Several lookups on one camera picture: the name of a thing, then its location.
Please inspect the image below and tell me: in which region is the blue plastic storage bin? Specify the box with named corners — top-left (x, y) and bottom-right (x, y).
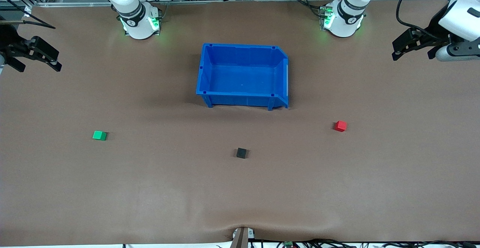
top-left (196, 43), bottom-right (289, 111)

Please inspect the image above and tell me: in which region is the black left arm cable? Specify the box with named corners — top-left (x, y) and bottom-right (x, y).
top-left (396, 0), bottom-right (443, 36)

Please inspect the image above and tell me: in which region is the metal camera mount clamp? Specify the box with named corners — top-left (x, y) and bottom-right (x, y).
top-left (230, 226), bottom-right (256, 248)

